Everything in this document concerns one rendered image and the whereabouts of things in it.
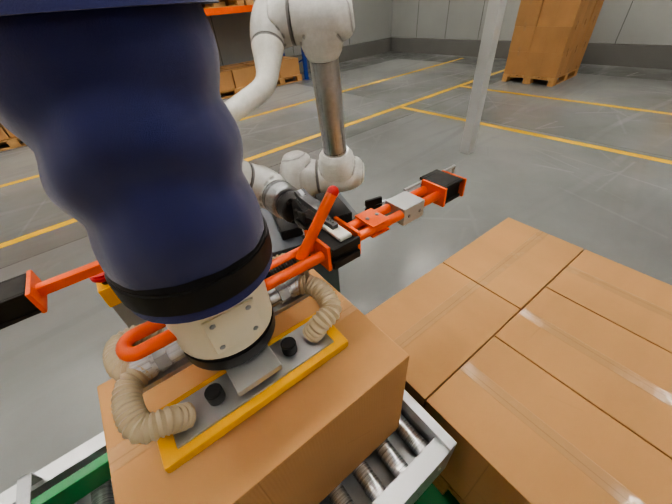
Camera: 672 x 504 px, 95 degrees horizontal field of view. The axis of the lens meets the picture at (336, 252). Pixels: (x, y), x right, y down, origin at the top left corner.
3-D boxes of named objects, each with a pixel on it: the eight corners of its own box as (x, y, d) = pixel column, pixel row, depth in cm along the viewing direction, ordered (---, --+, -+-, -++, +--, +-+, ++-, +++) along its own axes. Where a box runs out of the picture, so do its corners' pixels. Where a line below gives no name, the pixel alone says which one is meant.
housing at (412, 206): (404, 227, 72) (405, 210, 69) (383, 215, 77) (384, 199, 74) (424, 216, 75) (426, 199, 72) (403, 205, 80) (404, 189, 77)
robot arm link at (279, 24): (242, 28, 90) (288, 23, 89) (243, -21, 94) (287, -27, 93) (257, 64, 103) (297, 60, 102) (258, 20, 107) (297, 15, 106)
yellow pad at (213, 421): (169, 475, 45) (154, 464, 42) (153, 419, 52) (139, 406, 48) (349, 346, 60) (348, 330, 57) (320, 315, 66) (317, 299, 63)
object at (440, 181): (442, 207, 77) (446, 189, 74) (419, 197, 82) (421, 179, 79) (463, 196, 81) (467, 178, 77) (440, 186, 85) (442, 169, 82)
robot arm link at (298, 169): (286, 190, 160) (277, 148, 147) (321, 187, 159) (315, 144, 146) (281, 205, 148) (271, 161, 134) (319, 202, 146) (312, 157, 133)
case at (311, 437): (214, 605, 70) (127, 592, 45) (167, 450, 96) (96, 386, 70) (399, 426, 97) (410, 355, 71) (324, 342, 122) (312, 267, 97)
